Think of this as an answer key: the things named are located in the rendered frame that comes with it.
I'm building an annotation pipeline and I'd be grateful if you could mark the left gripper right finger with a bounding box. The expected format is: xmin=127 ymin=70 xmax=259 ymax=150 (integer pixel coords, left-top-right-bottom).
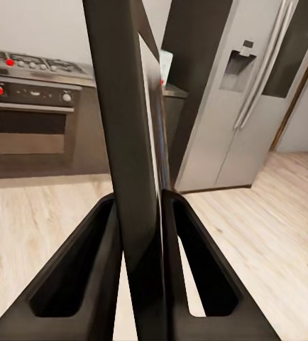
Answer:
xmin=162 ymin=189 xmax=281 ymax=341

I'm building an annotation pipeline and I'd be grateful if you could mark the poster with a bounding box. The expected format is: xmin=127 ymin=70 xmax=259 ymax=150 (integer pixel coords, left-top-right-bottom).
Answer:
xmin=82 ymin=0 xmax=171 ymax=341

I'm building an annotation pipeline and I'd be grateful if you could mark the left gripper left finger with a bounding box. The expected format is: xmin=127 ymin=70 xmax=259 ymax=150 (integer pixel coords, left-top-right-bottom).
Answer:
xmin=0 ymin=193 xmax=123 ymax=341

